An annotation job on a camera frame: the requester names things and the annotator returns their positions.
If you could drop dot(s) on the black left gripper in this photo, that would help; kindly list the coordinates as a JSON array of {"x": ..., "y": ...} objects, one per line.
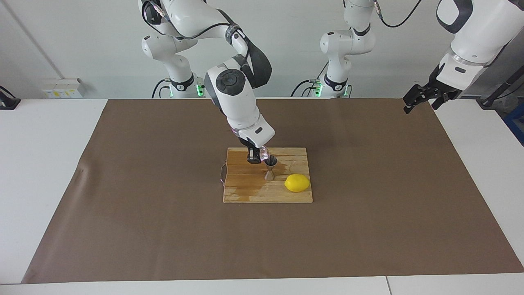
[{"x": 442, "y": 91}]

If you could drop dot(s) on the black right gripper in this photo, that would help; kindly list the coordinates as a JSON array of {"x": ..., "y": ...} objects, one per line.
[{"x": 247, "y": 144}]

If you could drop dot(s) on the small clear glass cup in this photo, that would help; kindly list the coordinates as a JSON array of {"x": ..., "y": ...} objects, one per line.
[{"x": 265, "y": 155}]

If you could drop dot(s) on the steel double jigger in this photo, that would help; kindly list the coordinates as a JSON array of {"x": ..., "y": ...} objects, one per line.
[{"x": 269, "y": 174}]

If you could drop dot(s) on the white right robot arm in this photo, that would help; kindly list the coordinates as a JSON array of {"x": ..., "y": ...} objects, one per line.
[{"x": 237, "y": 102}]

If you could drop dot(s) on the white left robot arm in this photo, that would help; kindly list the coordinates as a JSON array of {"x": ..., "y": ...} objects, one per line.
[{"x": 479, "y": 37}]

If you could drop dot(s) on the wooden cutting board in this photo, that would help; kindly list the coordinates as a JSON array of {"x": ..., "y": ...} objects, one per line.
[{"x": 249, "y": 184}]

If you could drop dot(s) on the yellow lemon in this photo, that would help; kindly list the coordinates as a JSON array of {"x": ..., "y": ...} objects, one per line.
[{"x": 297, "y": 183}]

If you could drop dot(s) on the black stand pole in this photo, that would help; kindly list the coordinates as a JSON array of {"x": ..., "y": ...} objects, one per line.
[{"x": 501, "y": 88}]

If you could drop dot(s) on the brown paper table mat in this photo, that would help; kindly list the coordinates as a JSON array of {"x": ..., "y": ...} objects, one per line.
[{"x": 262, "y": 246}]

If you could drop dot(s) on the blue crate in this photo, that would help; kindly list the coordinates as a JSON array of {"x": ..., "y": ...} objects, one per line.
[{"x": 516, "y": 123}]

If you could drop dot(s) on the black desk object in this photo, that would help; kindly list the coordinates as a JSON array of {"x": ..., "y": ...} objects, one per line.
[{"x": 8, "y": 102}]

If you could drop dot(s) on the white wall socket box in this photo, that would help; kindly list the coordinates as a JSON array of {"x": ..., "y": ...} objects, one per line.
[{"x": 61, "y": 92}]

